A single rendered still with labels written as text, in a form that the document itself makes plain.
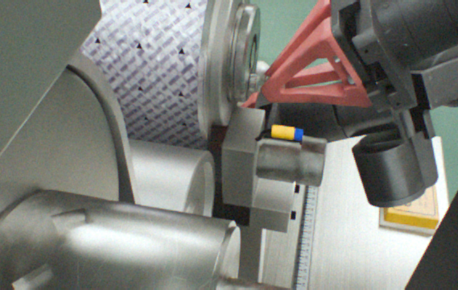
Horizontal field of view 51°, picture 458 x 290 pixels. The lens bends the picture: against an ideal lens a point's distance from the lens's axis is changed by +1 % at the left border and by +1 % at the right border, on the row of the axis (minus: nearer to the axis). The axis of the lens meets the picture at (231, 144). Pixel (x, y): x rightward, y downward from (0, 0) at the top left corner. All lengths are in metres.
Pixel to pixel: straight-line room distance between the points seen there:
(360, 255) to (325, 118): 0.27
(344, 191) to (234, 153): 0.40
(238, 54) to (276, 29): 2.38
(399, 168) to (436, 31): 0.18
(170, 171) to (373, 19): 0.16
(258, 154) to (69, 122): 0.24
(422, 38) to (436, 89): 0.15
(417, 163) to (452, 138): 1.77
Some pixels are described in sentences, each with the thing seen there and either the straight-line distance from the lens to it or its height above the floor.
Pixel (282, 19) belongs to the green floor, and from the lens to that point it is 2.80.
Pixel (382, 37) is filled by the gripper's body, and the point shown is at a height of 1.30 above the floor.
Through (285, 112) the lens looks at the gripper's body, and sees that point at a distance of 0.48.
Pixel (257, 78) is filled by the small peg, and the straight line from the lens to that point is 0.37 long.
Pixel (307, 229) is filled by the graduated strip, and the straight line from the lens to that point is 0.69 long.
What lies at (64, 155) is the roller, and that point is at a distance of 0.17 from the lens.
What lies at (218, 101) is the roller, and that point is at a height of 1.25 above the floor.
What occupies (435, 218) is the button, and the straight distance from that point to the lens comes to 0.72.
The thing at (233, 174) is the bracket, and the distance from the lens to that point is 0.39.
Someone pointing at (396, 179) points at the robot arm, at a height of 1.12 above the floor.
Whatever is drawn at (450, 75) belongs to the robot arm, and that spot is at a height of 1.20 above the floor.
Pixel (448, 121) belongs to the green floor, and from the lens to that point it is 2.34.
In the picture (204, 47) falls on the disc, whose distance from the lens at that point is 0.31.
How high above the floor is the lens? 1.47
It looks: 46 degrees down
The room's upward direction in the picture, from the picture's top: straight up
